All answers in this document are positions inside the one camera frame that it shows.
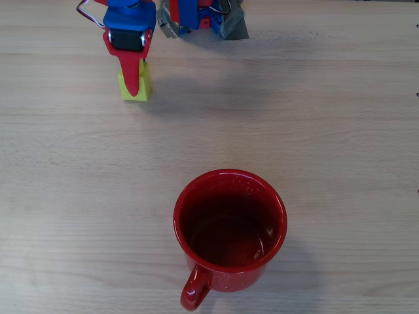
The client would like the grey duct tape piece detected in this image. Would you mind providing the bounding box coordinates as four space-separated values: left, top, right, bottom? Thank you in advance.
217 0 250 42

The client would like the grey metal clamp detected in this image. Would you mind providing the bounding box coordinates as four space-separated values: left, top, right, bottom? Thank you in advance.
156 0 192 40

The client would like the red enamel mug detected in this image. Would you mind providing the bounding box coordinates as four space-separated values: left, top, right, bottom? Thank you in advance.
172 168 289 312

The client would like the yellow-green toy block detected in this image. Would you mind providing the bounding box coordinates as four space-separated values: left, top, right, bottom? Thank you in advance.
117 60 153 102

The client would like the red white gripper servo cable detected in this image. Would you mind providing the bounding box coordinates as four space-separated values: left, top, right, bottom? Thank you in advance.
77 0 107 32

